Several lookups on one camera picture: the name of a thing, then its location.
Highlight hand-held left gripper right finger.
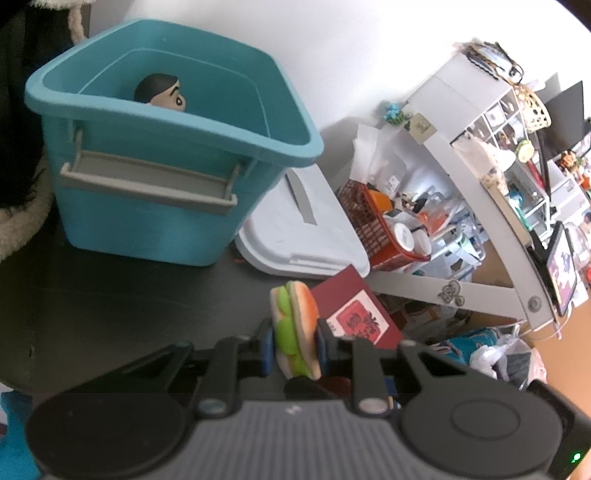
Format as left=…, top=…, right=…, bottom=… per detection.
left=315, top=319, right=471, bottom=416

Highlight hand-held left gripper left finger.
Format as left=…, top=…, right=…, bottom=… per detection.
left=111, top=319, right=277, bottom=418

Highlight toy hamburger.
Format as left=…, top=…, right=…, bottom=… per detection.
left=270, top=281, right=321, bottom=381

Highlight dark red gift box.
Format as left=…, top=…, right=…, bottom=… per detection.
left=308, top=264, right=403, bottom=356

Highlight white bin lid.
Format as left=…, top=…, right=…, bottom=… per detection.
left=235, top=168, right=371, bottom=278

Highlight blue plastic storage bin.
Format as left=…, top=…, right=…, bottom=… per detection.
left=24, top=18, right=324, bottom=267

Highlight black desktop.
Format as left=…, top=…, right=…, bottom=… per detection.
left=0, top=231, right=402, bottom=407

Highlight white plastic bag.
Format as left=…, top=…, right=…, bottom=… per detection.
left=471, top=335, right=548, bottom=393

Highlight white desk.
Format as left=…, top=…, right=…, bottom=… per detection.
left=369, top=124, right=561, bottom=333

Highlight red plastic basket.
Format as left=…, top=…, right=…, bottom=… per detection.
left=337, top=179, right=432, bottom=273

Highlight white labelled jar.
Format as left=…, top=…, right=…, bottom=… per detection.
left=392, top=224, right=414, bottom=252

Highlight metal mouse-shaped hook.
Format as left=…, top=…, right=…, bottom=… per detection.
left=438, top=281, right=466, bottom=306

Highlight small tablet screen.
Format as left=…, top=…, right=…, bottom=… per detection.
left=546, top=222, right=578, bottom=317

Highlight black phone stand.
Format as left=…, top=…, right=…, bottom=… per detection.
left=526, top=228, right=555, bottom=268

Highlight clear plastic packets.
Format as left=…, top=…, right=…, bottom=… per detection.
left=348, top=124, right=402, bottom=185

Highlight small beige card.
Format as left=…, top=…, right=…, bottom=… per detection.
left=412, top=113, right=435, bottom=139

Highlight floral tissue pack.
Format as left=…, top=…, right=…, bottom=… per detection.
left=452, top=136, right=517, bottom=195

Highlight teal flower ornament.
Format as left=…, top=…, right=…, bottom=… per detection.
left=384, top=102, right=409, bottom=125

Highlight white drawer organizer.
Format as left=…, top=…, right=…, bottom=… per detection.
left=409, top=51, right=550, bottom=232

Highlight black monitor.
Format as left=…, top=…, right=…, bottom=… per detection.
left=536, top=80, right=587, bottom=195

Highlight wicker basket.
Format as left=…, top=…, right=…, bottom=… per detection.
left=512, top=83, right=552, bottom=132

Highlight black fleece-lined garment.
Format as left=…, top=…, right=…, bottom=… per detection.
left=0, top=0, right=86, bottom=264

